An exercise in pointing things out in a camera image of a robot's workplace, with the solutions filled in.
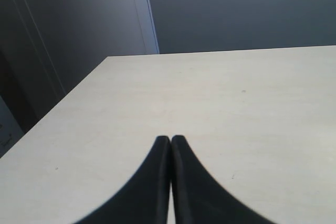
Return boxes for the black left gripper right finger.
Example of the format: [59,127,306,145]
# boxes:
[171,135,272,223]

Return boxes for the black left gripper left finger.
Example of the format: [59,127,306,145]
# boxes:
[78,135,171,223]

